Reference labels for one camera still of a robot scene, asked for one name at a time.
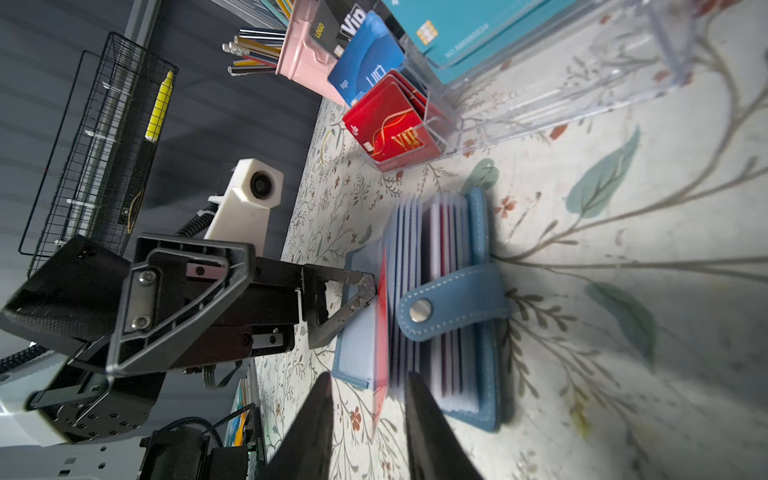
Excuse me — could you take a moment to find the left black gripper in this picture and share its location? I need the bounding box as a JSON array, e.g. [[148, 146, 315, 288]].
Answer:
[[1, 234, 377, 444]]

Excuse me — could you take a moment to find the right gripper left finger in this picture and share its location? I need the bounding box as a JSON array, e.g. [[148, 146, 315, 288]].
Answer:
[[258, 372, 333, 479]]

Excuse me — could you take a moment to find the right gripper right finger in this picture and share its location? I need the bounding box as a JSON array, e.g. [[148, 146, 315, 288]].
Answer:
[[405, 372, 481, 479]]

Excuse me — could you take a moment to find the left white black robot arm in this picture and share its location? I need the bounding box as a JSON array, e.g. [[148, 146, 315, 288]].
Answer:
[[1, 235, 376, 447]]

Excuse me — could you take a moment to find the red VIP card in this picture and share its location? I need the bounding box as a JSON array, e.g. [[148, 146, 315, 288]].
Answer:
[[342, 70, 457, 173]]

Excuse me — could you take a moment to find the blue VIP card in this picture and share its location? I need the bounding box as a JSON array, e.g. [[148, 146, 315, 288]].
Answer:
[[328, 11, 405, 107]]

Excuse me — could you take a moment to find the black VIP card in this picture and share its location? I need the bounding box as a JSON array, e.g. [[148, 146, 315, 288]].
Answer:
[[309, 0, 374, 58]]

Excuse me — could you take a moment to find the teal VIP card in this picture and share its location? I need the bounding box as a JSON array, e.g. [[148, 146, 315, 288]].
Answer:
[[384, 0, 576, 85]]

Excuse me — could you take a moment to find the yellow tag on basket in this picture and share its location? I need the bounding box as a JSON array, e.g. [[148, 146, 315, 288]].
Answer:
[[144, 71, 174, 143]]

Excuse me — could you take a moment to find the pink pencil cup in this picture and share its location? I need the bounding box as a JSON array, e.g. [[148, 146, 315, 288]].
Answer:
[[276, 0, 345, 106]]

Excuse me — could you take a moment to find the coloured pencils bunch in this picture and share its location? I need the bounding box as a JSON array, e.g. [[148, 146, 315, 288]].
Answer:
[[215, 0, 294, 76]]

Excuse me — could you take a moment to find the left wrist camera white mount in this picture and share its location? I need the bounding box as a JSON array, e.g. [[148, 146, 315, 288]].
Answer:
[[204, 158, 284, 256]]

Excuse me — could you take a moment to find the black wire wall basket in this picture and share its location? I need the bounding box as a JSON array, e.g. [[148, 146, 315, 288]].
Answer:
[[18, 32, 178, 274]]

